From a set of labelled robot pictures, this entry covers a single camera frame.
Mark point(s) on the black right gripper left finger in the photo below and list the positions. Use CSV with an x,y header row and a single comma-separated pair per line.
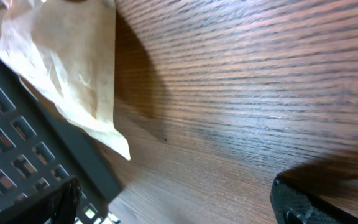
x,y
56,203

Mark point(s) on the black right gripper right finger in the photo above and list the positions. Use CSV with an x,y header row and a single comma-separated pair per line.
x,y
291,205

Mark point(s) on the snack packet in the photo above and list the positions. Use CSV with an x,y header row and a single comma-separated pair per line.
x,y
66,51

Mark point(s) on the grey plastic mesh basket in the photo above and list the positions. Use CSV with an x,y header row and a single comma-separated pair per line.
x,y
38,151

